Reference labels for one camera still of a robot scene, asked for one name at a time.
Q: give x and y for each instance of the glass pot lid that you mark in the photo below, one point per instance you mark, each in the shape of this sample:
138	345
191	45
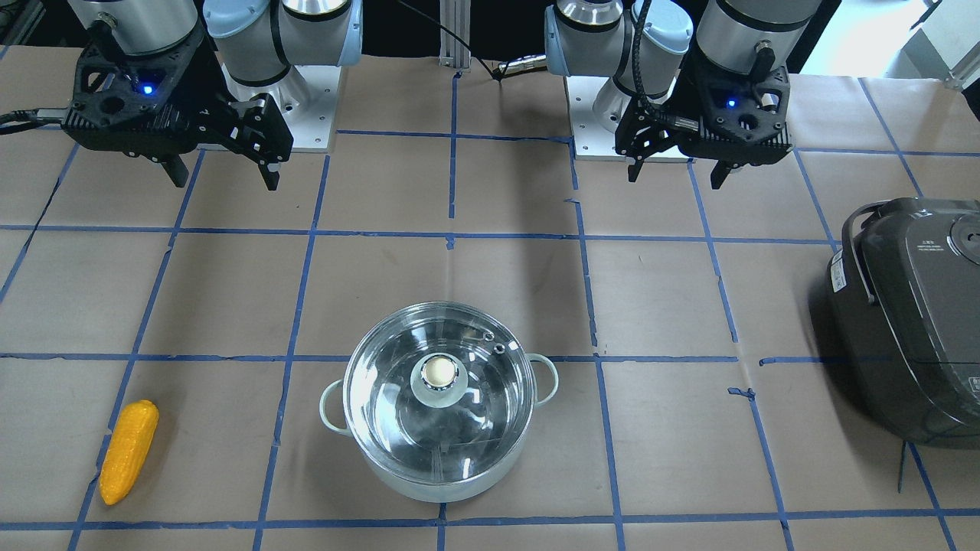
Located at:
399	340

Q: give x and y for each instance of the yellow corn cob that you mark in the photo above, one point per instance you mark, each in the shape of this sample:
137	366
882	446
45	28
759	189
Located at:
128	450

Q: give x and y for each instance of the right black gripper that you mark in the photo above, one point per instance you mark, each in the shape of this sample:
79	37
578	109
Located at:
200	90

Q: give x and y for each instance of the aluminium frame post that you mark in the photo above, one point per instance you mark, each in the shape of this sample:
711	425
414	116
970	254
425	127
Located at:
454	18

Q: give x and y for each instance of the pale green electric pot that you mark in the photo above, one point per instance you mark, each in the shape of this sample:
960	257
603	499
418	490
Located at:
446	430

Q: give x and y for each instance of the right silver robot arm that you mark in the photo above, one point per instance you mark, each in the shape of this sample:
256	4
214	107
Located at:
262	46

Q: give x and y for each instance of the dark grey rice cooker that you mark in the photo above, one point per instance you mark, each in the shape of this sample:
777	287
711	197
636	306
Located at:
904	290

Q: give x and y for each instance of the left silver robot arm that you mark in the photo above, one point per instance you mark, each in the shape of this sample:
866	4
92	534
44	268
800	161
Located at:
641	48

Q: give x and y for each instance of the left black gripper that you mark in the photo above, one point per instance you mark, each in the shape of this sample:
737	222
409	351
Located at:
684	90

